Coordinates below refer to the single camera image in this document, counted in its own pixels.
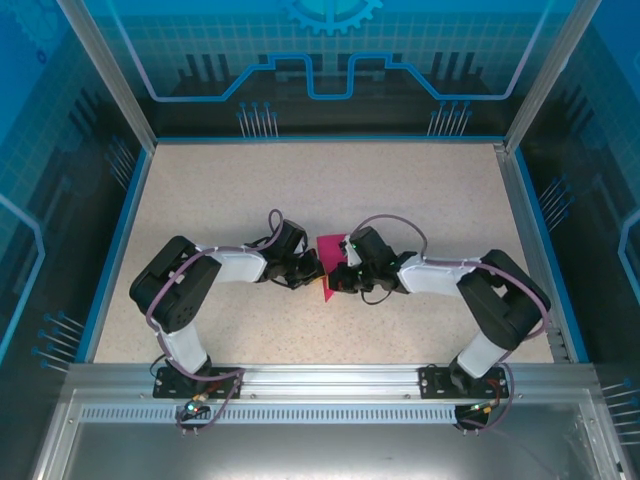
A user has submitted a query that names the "pink paper sheet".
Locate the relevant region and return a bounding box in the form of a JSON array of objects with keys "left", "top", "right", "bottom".
[{"left": 316, "top": 233, "right": 351, "bottom": 305}]

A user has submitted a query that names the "blue table edge strip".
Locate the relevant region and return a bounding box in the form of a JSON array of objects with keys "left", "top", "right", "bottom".
[
  {"left": 513, "top": 148, "right": 591, "bottom": 364},
  {"left": 82, "top": 147, "right": 154, "bottom": 364}
]

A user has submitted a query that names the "grey metal tray panel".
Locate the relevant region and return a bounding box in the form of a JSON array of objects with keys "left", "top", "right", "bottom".
[{"left": 29, "top": 387, "right": 629, "bottom": 480}]

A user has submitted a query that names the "blue printed back panel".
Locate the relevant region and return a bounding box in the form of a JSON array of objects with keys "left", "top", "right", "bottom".
[{"left": 82, "top": 0, "right": 557, "bottom": 139}]

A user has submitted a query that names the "blue printed side panel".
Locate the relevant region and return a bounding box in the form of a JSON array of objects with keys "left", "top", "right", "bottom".
[
  {"left": 519, "top": 0, "right": 640, "bottom": 451},
  {"left": 0, "top": 0, "right": 151, "bottom": 480}
]

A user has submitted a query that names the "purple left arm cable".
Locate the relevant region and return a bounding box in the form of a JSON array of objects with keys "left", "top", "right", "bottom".
[{"left": 144, "top": 208, "right": 286, "bottom": 434}]

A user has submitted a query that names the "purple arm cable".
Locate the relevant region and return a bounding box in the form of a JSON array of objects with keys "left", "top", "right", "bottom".
[
  {"left": 348, "top": 214, "right": 551, "bottom": 432},
  {"left": 144, "top": 208, "right": 286, "bottom": 434}
]

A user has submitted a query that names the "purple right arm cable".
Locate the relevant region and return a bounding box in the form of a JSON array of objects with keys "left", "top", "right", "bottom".
[{"left": 348, "top": 214, "right": 551, "bottom": 432}]

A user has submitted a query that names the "aluminium mounting rail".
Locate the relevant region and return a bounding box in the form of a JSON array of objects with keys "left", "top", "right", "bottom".
[{"left": 66, "top": 363, "right": 597, "bottom": 401}]

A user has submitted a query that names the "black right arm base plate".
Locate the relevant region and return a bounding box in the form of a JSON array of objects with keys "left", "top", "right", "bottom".
[{"left": 418, "top": 363, "right": 520, "bottom": 400}]

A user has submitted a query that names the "slotted metal cable duct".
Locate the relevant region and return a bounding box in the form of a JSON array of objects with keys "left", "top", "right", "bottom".
[{"left": 79, "top": 405, "right": 592, "bottom": 425}]

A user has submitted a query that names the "aluminium side rail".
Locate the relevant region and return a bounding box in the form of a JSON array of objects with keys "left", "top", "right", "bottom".
[{"left": 493, "top": 141, "right": 574, "bottom": 364}]

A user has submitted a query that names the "cable connector with green light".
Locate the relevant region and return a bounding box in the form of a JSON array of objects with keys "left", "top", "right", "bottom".
[{"left": 182, "top": 394, "right": 210, "bottom": 419}]

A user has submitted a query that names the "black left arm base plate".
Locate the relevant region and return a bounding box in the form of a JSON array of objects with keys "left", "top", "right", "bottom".
[{"left": 152, "top": 366, "right": 245, "bottom": 400}]

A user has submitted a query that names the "aluminium frame post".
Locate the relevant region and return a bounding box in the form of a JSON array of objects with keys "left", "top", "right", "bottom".
[
  {"left": 55, "top": 0, "right": 159, "bottom": 150},
  {"left": 503, "top": 0, "right": 600, "bottom": 154}
]

